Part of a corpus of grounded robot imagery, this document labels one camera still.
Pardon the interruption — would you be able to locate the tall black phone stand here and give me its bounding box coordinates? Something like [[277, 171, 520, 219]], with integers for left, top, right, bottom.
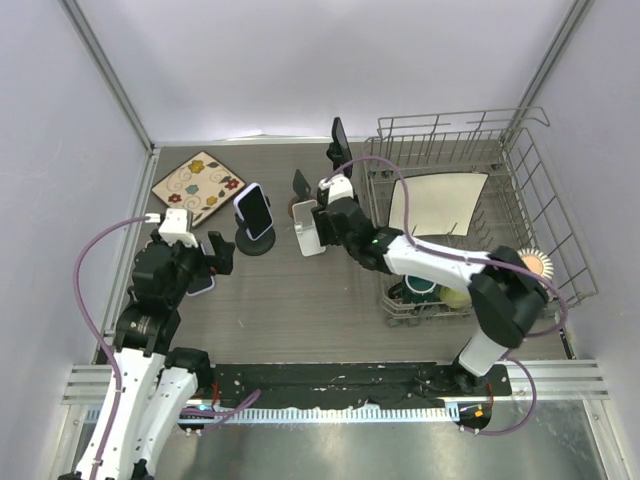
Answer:
[[326, 141, 345, 171]]

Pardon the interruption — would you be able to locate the wooden-base grey phone stand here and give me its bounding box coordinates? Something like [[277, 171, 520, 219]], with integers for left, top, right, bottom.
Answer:
[[287, 169, 312, 218]]

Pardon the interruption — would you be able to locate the grey wire dish rack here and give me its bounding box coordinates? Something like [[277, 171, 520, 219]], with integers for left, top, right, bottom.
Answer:
[[357, 108, 599, 307]]

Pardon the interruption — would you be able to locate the white square plate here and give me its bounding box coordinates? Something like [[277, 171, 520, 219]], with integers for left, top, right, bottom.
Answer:
[[405, 172, 488, 236]]

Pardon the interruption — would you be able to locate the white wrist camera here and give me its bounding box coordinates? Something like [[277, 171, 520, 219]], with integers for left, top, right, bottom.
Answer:
[[144, 208, 199, 248], [317, 173, 354, 206]]

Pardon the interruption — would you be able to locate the dark green mug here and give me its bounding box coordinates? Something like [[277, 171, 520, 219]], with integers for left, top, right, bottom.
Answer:
[[387, 275, 439, 304]]

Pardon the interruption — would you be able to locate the floral square trivet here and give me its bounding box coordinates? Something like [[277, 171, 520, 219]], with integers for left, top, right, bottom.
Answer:
[[151, 151, 246, 227]]

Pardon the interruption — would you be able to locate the white folding phone stand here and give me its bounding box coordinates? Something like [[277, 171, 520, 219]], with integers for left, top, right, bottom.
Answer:
[[292, 199, 326, 257]]

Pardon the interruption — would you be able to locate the purple-cased phone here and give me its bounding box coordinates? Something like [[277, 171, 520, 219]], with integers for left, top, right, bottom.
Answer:
[[186, 243, 215, 297], [233, 182, 273, 241]]

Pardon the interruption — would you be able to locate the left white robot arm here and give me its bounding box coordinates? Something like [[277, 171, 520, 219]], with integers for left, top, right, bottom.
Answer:
[[66, 231, 235, 479]]

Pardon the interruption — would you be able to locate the white slotted cable duct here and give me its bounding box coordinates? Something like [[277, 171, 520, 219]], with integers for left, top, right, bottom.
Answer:
[[169, 404, 459, 430]]

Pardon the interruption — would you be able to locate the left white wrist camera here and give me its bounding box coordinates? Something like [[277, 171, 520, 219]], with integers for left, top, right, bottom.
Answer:
[[144, 208, 199, 248]]

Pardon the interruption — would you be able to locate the black round-base left stand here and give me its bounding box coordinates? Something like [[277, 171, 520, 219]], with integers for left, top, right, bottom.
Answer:
[[234, 213, 276, 256]]

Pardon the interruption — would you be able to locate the black phone on tall stand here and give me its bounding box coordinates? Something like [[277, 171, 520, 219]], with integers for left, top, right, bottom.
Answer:
[[331, 117, 352, 166]]

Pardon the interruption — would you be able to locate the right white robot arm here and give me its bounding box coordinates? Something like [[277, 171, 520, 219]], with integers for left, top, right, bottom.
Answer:
[[312, 182, 549, 395]]

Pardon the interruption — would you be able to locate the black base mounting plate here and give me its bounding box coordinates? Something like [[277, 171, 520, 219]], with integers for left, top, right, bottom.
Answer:
[[195, 362, 512, 410]]

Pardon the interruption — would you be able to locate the ribbed cup with peach inside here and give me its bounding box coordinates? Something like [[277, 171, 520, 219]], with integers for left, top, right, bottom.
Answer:
[[517, 248, 554, 280]]

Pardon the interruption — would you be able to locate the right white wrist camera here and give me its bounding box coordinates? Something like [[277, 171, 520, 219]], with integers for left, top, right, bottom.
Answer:
[[317, 173, 354, 206]]

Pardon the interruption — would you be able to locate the yellow-green mug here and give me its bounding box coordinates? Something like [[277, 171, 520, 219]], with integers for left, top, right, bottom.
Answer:
[[438, 286, 472, 310]]

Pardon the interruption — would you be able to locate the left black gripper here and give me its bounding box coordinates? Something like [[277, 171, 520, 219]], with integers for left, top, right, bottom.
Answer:
[[153, 228, 234, 304]]

